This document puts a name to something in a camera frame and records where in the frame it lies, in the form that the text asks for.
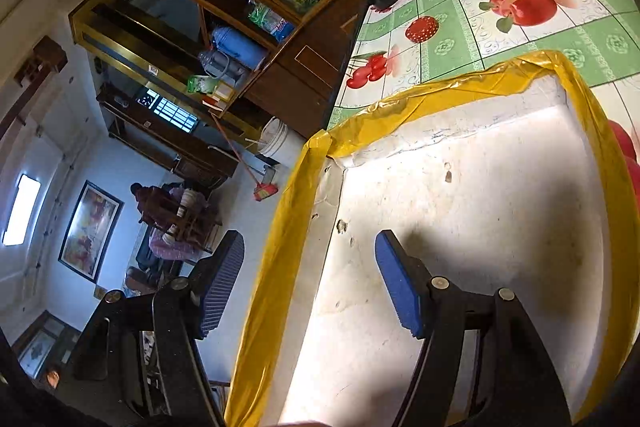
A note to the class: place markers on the clear grey jug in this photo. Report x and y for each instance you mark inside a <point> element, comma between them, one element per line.
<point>220,64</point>

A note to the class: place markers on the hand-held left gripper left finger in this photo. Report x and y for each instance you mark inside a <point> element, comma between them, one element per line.
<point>220,277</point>

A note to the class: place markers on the white plastic bucket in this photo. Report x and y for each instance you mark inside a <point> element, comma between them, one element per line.
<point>280,142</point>

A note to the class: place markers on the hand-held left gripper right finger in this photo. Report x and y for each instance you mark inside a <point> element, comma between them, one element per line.
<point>400,282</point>

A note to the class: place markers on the red broom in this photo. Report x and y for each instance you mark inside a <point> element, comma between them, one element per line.
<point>265,192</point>

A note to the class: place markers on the green white bag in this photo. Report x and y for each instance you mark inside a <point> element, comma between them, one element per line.
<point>202,84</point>

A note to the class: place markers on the white foam box yellow tape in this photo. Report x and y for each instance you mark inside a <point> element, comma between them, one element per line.
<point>475,187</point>

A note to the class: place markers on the water bottle green label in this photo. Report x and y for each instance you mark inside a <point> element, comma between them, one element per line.
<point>270,23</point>

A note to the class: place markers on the fruit print tablecloth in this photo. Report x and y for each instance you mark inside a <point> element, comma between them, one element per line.
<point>450,42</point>

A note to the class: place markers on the wooden chair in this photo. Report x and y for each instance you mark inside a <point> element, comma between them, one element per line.
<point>170,217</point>

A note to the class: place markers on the small cardboard box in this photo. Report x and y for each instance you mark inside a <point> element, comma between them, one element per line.
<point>222,96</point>

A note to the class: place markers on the barred window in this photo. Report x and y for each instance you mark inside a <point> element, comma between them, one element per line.
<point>172,112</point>

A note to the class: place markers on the framed wall picture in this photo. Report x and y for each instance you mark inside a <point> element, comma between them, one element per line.
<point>90,232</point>

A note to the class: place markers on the brown wooden cabinet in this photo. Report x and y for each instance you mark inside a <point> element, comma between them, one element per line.
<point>300,72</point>

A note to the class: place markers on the blue thermos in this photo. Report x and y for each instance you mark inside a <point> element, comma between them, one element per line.
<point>237,44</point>

